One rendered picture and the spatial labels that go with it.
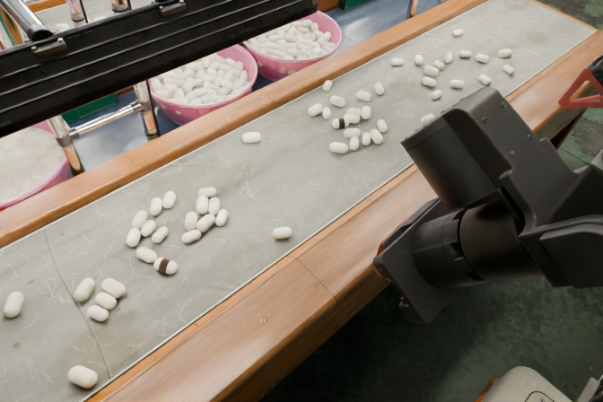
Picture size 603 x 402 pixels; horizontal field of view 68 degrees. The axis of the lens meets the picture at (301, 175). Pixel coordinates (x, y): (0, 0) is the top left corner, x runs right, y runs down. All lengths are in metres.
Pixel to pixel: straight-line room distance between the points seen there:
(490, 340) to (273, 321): 1.08
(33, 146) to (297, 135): 0.53
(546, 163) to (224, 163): 0.68
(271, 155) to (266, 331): 0.37
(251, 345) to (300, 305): 0.09
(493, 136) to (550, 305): 1.56
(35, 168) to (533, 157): 0.86
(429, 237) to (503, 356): 1.31
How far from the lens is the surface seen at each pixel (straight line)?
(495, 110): 0.30
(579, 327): 1.84
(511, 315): 1.74
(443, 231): 0.35
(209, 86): 1.07
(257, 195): 0.84
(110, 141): 1.07
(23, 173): 0.99
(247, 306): 0.70
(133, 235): 0.79
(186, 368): 0.67
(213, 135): 0.93
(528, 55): 1.41
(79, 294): 0.76
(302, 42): 1.23
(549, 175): 0.31
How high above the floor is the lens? 1.40
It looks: 49 degrees down
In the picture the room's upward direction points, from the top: 6 degrees clockwise
